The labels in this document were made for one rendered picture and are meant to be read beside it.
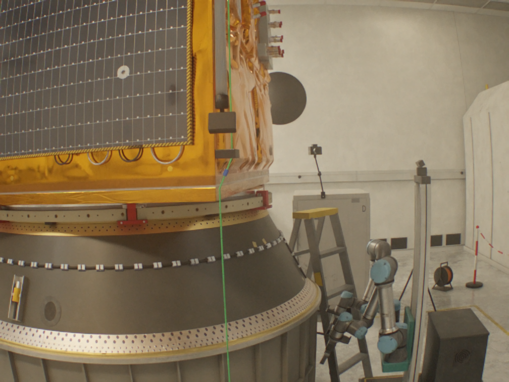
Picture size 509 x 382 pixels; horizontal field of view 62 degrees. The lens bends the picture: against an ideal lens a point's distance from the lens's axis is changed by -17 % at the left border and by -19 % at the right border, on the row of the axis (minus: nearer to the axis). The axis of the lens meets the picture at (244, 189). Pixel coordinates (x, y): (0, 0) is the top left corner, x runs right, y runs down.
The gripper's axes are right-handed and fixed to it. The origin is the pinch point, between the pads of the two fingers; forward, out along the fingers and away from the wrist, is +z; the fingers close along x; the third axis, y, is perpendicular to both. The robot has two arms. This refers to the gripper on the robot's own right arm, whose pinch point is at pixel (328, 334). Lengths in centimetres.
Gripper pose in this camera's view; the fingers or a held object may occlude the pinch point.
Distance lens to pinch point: 332.4
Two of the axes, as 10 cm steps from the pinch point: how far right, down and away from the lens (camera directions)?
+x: 0.8, 0.8, 9.9
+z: -3.7, 9.3, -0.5
